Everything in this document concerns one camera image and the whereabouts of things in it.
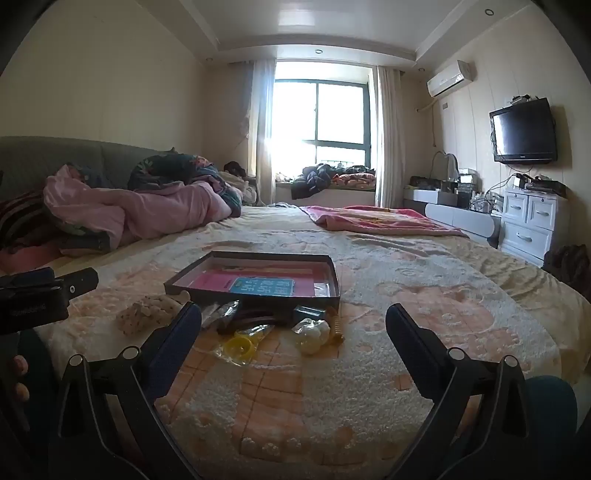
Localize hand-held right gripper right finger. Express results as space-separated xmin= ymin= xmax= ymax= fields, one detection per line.
xmin=385 ymin=303 xmax=546 ymax=480

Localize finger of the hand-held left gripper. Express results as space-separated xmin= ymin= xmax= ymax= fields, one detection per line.
xmin=54 ymin=268 xmax=100 ymax=301

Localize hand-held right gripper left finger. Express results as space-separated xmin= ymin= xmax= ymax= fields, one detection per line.
xmin=48 ymin=301 xmax=203 ymax=480

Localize clear plastic packet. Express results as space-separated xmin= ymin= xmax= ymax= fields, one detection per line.
xmin=202 ymin=300 xmax=242 ymax=329

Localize yellow rings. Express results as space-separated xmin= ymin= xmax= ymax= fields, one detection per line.
xmin=213 ymin=324 xmax=276 ymax=367

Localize white beaded item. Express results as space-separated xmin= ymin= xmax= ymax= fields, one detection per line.
xmin=290 ymin=318 xmax=332 ymax=356

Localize dark cardboard box tray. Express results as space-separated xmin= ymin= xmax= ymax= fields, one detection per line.
xmin=164 ymin=250 xmax=341 ymax=311

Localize person's left hand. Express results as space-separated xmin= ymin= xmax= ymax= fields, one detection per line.
xmin=11 ymin=353 xmax=31 ymax=403

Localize orange hair comb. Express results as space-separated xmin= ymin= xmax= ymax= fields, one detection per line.
xmin=327 ymin=308 xmax=346 ymax=346

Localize pink printed sheet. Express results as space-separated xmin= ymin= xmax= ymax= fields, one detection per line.
xmin=187 ymin=258 xmax=329 ymax=297

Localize dark striped cloth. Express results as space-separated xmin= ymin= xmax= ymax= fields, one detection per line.
xmin=0 ymin=188 xmax=62 ymax=252

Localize pink quilt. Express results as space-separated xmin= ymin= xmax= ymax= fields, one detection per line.
xmin=44 ymin=165 xmax=235 ymax=258
xmin=127 ymin=148 xmax=244 ymax=219

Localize blue printed card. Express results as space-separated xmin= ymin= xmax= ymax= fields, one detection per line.
xmin=228 ymin=276 xmax=297 ymax=299

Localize grey padded headboard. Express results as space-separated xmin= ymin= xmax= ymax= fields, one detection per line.
xmin=0 ymin=136 xmax=178 ymax=195

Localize pink patterned blanket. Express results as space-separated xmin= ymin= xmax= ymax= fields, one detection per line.
xmin=299 ymin=205 xmax=471 ymax=239

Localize white grey desk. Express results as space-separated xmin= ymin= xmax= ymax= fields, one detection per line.
xmin=403 ymin=186 xmax=503 ymax=248

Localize person's right leg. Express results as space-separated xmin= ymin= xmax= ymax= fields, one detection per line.
xmin=525 ymin=375 xmax=579 ymax=467

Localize white drawer cabinet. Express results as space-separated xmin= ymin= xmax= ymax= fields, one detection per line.
xmin=498 ymin=186 xmax=571 ymax=267

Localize dark brown bag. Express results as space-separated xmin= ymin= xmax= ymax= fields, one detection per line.
xmin=542 ymin=244 xmax=591 ymax=297

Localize pile of clothes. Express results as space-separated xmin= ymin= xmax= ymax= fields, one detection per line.
xmin=291 ymin=161 xmax=378 ymax=200

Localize sheer white curtain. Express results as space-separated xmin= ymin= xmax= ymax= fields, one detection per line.
xmin=246 ymin=59 xmax=278 ymax=207
xmin=375 ymin=66 xmax=403 ymax=208

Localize black set-top box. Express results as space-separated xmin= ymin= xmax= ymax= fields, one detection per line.
xmin=525 ymin=180 xmax=568 ymax=198

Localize window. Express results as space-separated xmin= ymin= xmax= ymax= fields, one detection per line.
xmin=271 ymin=78 xmax=371 ymax=163

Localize white air conditioner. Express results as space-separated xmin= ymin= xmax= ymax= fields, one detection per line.
xmin=427 ymin=59 xmax=476 ymax=99

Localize black wall television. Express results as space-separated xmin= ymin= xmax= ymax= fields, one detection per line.
xmin=489 ymin=97 xmax=558 ymax=164

